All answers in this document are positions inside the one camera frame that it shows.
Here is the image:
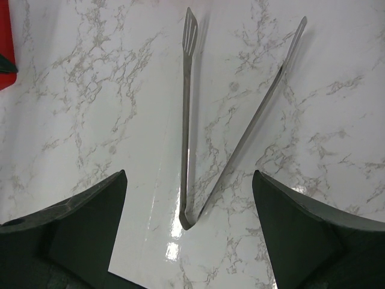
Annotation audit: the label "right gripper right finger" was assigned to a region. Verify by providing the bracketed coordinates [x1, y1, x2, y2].
[252, 170, 384, 288]

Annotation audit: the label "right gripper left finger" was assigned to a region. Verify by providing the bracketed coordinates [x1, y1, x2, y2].
[1, 170, 128, 288]

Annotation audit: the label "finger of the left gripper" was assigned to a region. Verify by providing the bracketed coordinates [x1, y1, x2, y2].
[0, 54, 18, 74]

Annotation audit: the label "red box lid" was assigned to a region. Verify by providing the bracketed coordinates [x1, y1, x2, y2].
[1, 0, 17, 90]

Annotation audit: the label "metal tongs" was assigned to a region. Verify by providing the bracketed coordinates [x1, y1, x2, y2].
[179, 7, 307, 231]

